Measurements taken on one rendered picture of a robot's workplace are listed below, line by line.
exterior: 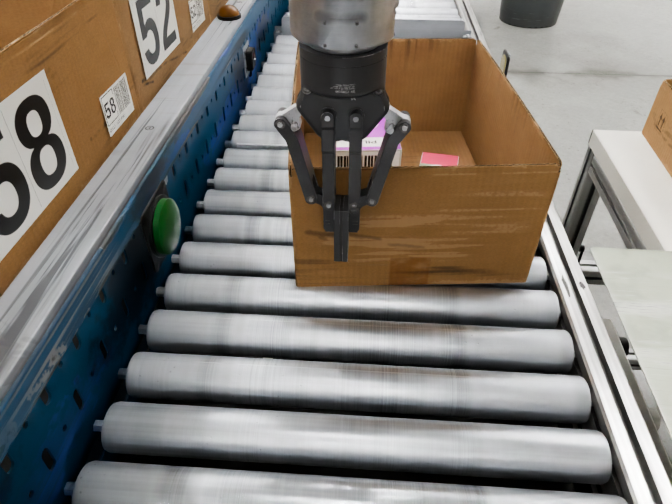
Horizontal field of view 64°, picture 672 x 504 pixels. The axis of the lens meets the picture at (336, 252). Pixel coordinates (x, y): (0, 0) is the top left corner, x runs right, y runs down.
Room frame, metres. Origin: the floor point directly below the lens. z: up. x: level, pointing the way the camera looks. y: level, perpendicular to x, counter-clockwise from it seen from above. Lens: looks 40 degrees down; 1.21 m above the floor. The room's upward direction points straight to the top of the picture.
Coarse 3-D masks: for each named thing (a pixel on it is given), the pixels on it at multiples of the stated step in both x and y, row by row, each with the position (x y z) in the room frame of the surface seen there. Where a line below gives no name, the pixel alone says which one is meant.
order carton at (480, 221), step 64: (448, 64) 0.87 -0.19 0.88; (448, 128) 0.87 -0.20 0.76; (512, 128) 0.65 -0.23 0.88; (384, 192) 0.48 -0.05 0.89; (448, 192) 0.48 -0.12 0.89; (512, 192) 0.49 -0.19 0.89; (320, 256) 0.48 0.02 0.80; (384, 256) 0.48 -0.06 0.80; (448, 256) 0.48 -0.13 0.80; (512, 256) 0.49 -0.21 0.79
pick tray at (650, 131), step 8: (664, 80) 0.88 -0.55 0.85; (664, 88) 0.86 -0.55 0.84; (656, 96) 0.88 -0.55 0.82; (664, 96) 0.85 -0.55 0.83; (656, 104) 0.87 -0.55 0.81; (664, 104) 0.84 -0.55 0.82; (656, 112) 0.86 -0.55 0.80; (664, 112) 0.83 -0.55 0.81; (648, 120) 0.87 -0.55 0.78; (656, 120) 0.85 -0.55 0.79; (664, 120) 0.82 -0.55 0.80; (648, 128) 0.86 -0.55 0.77; (656, 128) 0.84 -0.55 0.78; (664, 128) 0.81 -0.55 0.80; (648, 136) 0.85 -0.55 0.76; (656, 136) 0.83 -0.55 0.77; (664, 136) 0.80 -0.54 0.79; (656, 144) 0.82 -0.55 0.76; (664, 144) 0.79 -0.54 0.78; (656, 152) 0.81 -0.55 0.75; (664, 152) 0.78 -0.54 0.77; (664, 160) 0.77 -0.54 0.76
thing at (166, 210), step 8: (160, 200) 0.53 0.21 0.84; (168, 200) 0.54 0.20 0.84; (160, 208) 0.52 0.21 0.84; (168, 208) 0.53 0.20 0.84; (176, 208) 0.55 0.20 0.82; (160, 216) 0.51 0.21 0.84; (168, 216) 0.52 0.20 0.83; (176, 216) 0.54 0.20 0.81; (160, 224) 0.50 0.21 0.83; (168, 224) 0.51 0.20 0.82; (176, 224) 0.53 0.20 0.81; (160, 232) 0.49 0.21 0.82; (168, 232) 0.51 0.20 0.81; (176, 232) 0.53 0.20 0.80; (160, 240) 0.49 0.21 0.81; (168, 240) 0.50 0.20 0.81; (176, 240) 0.52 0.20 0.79; (160, 248) 0.49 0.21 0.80; (168, 248) 0.50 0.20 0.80
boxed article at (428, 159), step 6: (426, 156) 0.71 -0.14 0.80; (432, 156) 0.71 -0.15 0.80; (438, 156) 0.71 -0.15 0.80; (444, 156) 0.71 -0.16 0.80; (450, 156) 0.71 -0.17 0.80; (456, 156) 0.71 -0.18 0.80; (420, 162) 0.69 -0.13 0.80; (426, 162) 0.69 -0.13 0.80; (432, 162) 0.69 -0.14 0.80; (438, 162) 0.69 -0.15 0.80; (444, 162) 0.69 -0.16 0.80; (450, 162) 0.69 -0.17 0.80; (456, 162) 0.69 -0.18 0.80
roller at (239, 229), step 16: (208, 224) 0.61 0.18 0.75; (224, 224) 0.61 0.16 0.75; (240, 224) 0.61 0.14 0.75; (256, 224) 0.61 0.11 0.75; (272, 224) 0.61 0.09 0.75; (288, 224) 0.61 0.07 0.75; (208, 240) 0.60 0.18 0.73; (224, 240) 0.60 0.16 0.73; (240, 240) 0.60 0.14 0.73; (256, 240) 0.60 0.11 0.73; (272, 240) 0.59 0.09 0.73; (288, 240) 0.59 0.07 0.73
